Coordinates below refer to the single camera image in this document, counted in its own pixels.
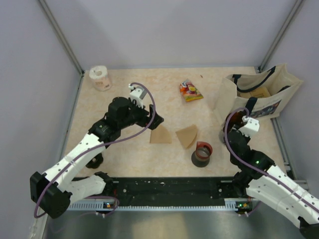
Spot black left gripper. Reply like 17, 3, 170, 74
119, 98, 163, 130

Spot brown paper coffee filter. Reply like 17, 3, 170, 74
175, 124, 198, 149
150, 124, 172, 144

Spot amber plastic coffee dripper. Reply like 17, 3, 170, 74
227, 111, 246, 133

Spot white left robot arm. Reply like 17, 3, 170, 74
30, 97, 164, 219

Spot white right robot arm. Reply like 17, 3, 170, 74
224, 129, 319, 239

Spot dark green coffee dripper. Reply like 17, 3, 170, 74
86, 153, 104, 169

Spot colourful snack packet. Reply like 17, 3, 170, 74
179, 79, 203, 102

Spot clear glass server pitcher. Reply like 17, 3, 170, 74
219, 127, 228, 144

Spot wrapped toilet paper roll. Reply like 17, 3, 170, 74
89, 65, 112, 91

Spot cream canvas tote bag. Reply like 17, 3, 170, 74
214, 64, 303, 124

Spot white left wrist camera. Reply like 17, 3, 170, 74
129, 85, 147, 109

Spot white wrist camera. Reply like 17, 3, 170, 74
239, 116, 260, 137
129, 85, 147, 109

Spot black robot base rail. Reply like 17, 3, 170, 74
89, 174, 260, 207

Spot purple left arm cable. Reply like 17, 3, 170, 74
33, 82, 157, 219

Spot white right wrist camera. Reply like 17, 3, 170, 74
239, 116, 260, 137

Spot left aluminium frame post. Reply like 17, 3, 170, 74
37, 0, 84, 76

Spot aluminium frame post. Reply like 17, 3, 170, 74
37, 0, 84, 76
255, 0, 306, 73

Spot right aluminium frame post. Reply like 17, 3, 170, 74
255, 0, 306, 73

